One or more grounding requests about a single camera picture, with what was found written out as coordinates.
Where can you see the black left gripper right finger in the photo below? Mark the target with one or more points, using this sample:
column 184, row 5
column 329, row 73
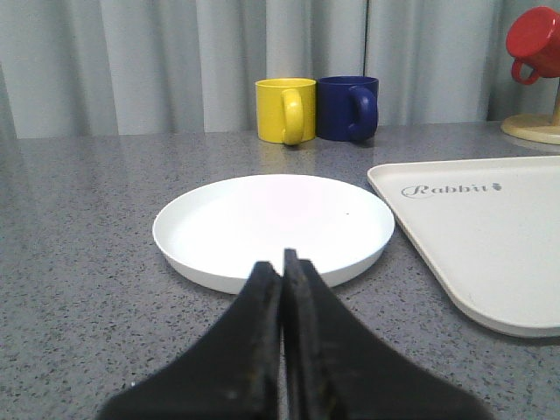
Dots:
column 338, row 369

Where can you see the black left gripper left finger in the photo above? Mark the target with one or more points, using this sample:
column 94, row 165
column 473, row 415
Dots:
column 229, row 373

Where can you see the white round plate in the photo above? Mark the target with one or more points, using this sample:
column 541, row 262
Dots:
column 213, row 235

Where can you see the cream rabbit tray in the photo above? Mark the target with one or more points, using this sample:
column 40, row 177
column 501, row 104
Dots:
column 489, row 231

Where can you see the dark blue mug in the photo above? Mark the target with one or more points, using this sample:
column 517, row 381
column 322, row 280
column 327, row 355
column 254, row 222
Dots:
column 347, row 108

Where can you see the yellow mug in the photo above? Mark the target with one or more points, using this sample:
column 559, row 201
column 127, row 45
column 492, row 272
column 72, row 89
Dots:
column 286, row 110

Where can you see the wooden mug tree stand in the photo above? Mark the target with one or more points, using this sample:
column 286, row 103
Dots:
column 537, row 128

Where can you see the grey curtain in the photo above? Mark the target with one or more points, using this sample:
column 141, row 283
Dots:
column 95, row 68

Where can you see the red mug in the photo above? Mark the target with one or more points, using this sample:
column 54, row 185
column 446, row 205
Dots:
column 533, row 42

